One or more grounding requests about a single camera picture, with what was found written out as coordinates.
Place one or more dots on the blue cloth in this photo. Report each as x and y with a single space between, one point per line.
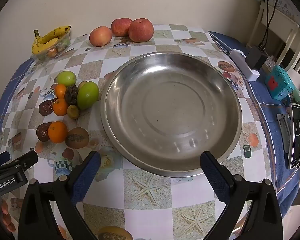
270 120

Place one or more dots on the teal box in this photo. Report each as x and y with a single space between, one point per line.
280 80

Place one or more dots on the stainless steel basin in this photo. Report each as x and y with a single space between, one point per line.
170 110

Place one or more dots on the person's left hand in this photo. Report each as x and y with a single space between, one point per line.
7 217

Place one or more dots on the pale red apple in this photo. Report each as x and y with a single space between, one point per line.
100 36

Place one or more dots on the grey metal tool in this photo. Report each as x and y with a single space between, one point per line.
283 130

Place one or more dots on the small yellow-brown fruit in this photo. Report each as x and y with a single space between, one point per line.
73 111

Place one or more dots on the small orange fruit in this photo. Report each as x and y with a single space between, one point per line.
52 52

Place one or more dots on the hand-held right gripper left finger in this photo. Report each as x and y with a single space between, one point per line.
86 177

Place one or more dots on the small orange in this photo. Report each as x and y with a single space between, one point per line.
60 91

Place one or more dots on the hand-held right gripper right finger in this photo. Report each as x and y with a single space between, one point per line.
213 177

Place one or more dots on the black smartphone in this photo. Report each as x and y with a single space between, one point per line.
296 135

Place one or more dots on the white chair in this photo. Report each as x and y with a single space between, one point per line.
258 15

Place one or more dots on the white power strip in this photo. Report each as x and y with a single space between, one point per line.
240 60

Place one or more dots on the large yellow-brown fruit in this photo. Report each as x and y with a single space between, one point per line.
76 137

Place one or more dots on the large red apple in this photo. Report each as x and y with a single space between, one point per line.
141 30

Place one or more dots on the checked printed tablecloth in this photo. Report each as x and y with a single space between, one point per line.
150 195

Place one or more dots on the dark wrinkled fruit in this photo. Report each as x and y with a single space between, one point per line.
71 95

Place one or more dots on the large green fruit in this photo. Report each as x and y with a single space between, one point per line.
87 96

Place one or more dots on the black charger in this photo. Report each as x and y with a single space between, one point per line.
256 57

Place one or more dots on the small green fruit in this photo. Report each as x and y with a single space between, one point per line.
65 78

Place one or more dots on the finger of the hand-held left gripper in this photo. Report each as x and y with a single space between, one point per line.
25 161
0 158

